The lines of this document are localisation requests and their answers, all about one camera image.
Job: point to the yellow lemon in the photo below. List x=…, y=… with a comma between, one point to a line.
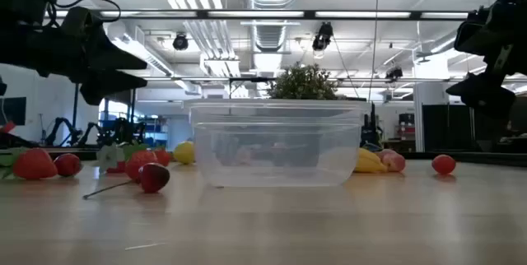
x=184, y=153

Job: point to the small green potted plant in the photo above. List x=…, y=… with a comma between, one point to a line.
x=302, y=84

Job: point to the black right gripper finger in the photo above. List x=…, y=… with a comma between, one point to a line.
x=486, y=94
x=477, y=32

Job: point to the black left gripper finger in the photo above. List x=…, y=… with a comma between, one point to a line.
x=107, y=86
x=111, y=59

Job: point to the shelf with red boxes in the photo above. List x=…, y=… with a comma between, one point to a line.
x=407, y=127

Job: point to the black metal table frame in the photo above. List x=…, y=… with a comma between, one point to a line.
x=486, y=157

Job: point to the dark wall monitor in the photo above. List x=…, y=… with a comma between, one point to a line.
x=12, y=110

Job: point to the black background robot arm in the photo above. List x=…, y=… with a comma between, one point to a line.
x=66, y=121
x=121, y=131

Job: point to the black overhead rig beam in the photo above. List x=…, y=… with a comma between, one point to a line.
x=309, y=14

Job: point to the pink peach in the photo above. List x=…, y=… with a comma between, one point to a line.
x=395, y=162

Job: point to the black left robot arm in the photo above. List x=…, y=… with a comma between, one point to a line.
x=10, y=47

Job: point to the clear plastic tupperware container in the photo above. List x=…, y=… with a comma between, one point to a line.
x=280, y=174

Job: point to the red cherry tomato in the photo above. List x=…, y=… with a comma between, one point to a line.
x=443, y=164

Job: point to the black hanging ceiling camera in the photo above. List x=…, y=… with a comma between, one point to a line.
x=180, y=43
x=322, y=38
x=394, y=73

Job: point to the pale green leaf piece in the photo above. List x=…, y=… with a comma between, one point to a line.
x=108, y=156

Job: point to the black background stand frame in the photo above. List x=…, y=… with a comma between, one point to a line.
x=76, y=112

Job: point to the large red strawberry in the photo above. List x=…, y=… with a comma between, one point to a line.
x=35, y=165

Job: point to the long white ceiling light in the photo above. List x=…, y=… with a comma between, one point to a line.
x=220, y=67
x=144, y=57

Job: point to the black background machine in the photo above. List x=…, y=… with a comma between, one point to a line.
x=370, y=131

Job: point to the red background object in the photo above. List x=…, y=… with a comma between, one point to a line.
x=8, y=127

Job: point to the small red cherry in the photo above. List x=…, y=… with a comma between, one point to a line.
x=68, y=165

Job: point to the dark red cherry with stem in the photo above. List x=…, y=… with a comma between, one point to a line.
x=154, y=178

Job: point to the yellow banana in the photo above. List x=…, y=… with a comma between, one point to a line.
x=368, y=164

